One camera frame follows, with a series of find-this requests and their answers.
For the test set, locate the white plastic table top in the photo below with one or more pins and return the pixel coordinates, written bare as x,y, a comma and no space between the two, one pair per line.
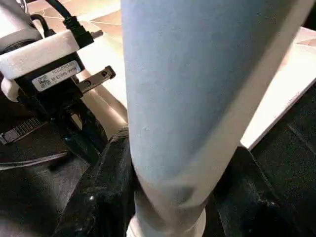
291,74

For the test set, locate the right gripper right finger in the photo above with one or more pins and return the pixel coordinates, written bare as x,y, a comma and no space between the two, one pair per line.
256,202

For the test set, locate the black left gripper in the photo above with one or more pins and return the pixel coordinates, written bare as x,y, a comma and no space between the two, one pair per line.
49,111

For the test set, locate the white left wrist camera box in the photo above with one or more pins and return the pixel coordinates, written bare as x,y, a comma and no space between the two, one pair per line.
34,59

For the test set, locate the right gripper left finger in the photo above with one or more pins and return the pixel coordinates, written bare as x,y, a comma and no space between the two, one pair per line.
98,197

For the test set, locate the black work mat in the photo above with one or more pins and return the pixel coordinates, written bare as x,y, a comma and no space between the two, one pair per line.
291,163

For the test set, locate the white plastic table leg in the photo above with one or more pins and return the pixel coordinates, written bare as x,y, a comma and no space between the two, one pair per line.
197,98

